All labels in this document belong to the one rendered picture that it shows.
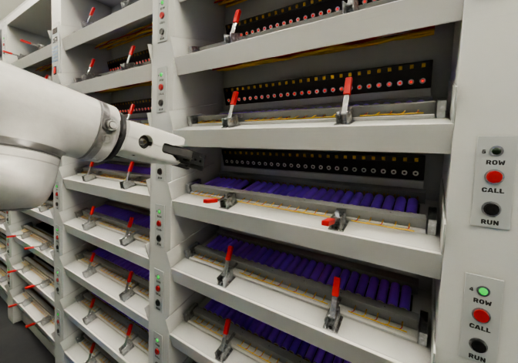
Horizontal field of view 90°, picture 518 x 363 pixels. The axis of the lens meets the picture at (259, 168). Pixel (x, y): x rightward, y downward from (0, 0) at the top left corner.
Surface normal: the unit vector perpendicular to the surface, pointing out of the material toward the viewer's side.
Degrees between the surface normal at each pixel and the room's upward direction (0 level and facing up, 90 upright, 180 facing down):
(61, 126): 96
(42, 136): 88
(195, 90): 90
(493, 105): 90
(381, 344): 16
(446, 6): 106
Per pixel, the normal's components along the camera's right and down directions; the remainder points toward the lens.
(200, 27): 0.84, 0.07
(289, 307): -0.11, -0.95
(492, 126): -0.55, 0.03
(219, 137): -0.54, 0.31
